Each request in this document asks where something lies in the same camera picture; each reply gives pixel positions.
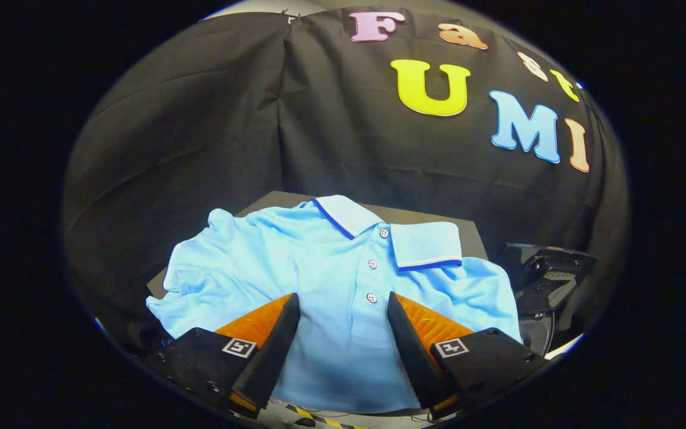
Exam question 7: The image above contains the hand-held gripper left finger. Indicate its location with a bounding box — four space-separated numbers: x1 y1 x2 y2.
141 292 301 418

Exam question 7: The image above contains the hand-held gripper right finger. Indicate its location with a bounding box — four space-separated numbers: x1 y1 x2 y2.
386 291 550 421

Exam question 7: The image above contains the light blue polo shirt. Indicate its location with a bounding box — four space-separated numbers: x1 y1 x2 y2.
145 195 523 415

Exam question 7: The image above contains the dark grey washing machine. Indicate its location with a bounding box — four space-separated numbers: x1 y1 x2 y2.
519 309 558 357

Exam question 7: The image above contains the black washing machine lid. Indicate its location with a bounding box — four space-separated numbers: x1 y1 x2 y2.
497 242 598 313

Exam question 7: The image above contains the yellow black hazard tape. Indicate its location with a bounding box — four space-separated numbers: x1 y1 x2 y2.
285 404 370 429

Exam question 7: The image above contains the black and grey cabinet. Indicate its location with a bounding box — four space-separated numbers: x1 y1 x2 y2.
146 190 490 300

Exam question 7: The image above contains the white flat board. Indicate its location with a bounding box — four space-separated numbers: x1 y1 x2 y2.
544 333 585 360

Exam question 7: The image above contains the black backdrop cloth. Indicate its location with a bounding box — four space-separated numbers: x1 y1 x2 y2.
61 6 630 355

